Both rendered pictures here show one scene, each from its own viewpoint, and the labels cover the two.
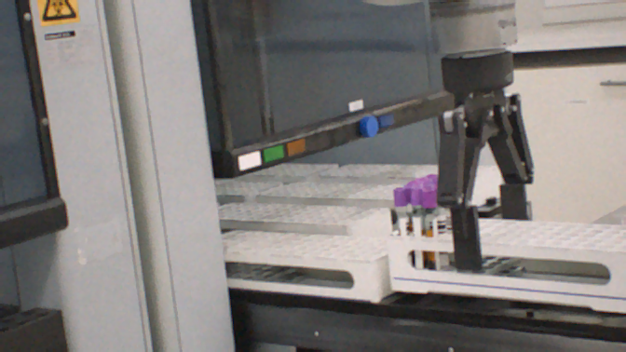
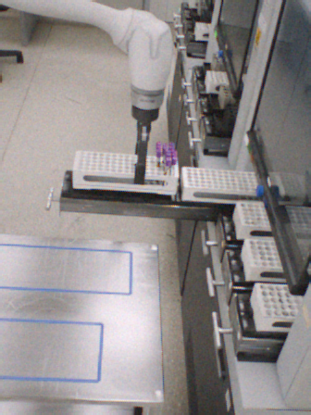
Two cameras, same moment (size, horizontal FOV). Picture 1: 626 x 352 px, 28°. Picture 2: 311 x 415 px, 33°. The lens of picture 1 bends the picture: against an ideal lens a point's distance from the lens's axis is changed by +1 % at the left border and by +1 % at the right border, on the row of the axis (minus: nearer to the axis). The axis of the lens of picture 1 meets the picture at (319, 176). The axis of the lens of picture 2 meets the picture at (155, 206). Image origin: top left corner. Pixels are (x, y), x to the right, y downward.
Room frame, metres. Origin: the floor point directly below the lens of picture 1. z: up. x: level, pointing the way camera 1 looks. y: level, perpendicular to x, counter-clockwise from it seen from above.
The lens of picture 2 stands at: (2.24, -1.01, 1.74)
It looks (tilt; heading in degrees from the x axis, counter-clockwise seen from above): 38 degrees down; 135
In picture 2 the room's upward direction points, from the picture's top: 8 degrees clockwise
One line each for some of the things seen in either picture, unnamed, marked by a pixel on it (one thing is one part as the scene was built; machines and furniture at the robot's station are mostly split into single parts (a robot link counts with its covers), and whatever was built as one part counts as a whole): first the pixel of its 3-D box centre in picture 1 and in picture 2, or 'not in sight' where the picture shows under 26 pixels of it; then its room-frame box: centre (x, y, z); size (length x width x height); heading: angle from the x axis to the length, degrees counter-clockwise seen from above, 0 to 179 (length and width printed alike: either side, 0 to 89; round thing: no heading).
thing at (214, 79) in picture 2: not in sight; (242, 86); (1.02, 0.59, 0.83); 0.30 x 0.10 x 0.06; 51
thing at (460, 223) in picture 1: (455, 216); not in sight; (1.25, -0.14, 0.93); 0.03 x 0.01 x 0.05; 142
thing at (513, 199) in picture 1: (514, 214); (140, 173); (1.35, -0.21, 0.90); 0.03 x 0.01 x 0.07; 52
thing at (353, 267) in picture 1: (300, 267); (230, 188); (1.48, 0.04, 0.83); 0.30 x 0.10 x 0.06; 51
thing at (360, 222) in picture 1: (288, 234); (289, 225); (1.69, 0.05, 0.83); 0.30 x 0.10 x 0.06; 51
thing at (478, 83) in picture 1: (479, 95); (144, 119); (1.31, -0.18, 1.04); 0.08 x 0.07 x 0.09; 142
